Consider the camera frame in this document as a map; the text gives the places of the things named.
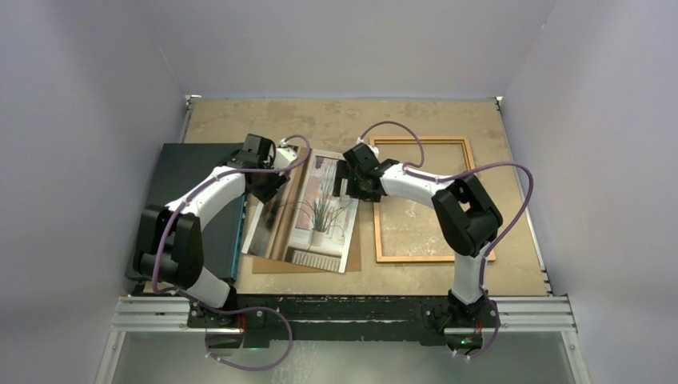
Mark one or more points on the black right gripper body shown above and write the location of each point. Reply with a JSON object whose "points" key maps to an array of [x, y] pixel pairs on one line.
{"points": [[356, 187]]}

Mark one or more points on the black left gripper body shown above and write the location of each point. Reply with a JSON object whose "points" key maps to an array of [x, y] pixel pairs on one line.
{"points": [[269, 183]]}

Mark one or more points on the orange wooden picture frame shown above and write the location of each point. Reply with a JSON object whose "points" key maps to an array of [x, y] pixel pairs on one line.
{"points": [[429, 214]]}

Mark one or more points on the plant photo print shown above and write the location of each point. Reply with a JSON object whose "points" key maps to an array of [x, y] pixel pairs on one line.
{"points": [[302, 217]]}

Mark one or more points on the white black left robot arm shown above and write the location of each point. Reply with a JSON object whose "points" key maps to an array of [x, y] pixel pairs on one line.
{"points": [[169, 250]]}

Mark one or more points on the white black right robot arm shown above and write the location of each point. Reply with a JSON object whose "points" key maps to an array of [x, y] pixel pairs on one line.
{"points": [[468, 218]]}

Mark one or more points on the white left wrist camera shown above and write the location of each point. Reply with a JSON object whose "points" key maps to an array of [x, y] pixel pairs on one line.
{"points": [[285, 155]]}

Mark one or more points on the brown frame backing board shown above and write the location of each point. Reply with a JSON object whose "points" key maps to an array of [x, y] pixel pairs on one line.
{"points": [[355, 249]]}

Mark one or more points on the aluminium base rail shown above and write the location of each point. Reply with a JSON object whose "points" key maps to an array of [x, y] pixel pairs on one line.
{"points": [[511, 314]]}

